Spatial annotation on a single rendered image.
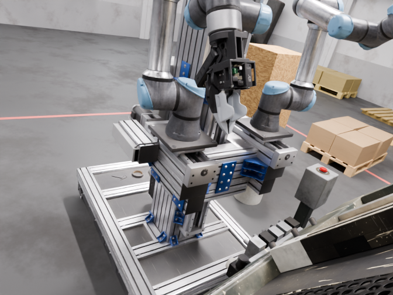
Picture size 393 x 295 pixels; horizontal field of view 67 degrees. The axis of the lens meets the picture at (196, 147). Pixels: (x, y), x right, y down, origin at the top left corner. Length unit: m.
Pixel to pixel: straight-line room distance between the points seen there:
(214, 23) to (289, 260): 0.68
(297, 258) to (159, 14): 0.89
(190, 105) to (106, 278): 1.23
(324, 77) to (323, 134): 4.31
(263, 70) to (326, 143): 1.56
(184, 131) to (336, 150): 3.03
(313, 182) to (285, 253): 0.66
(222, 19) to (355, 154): 3.42
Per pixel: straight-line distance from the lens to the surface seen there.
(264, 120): 1.51
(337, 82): 8.14
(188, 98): 1.16
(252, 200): 2.75
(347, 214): 1.32
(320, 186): 1.55
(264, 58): 2.93
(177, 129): 1.21
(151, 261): 1.82
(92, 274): 2.02
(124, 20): 10.11
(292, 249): 0.94
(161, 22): 1.12
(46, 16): 9.58
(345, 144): 3.99
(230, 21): 0.67
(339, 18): 1.17
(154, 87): 1.12
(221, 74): 0.66
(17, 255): 2.18
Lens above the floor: 1.57
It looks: 27 degrees down
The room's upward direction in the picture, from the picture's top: 12 degrees clockwise
